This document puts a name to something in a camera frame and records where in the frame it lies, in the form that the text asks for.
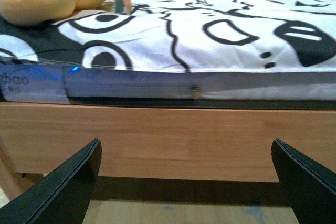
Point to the grey zippered mattress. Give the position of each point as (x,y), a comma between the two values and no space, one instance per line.
(41,82)

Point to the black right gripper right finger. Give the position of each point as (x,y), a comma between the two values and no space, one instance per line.
(309,187)

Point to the black white patterned bedsheet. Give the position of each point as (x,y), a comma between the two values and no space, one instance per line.
(180,36)

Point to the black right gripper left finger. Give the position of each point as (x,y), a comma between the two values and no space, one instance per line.
(63,196)

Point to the wooden bed frame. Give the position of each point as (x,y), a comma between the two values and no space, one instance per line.
(162,143)

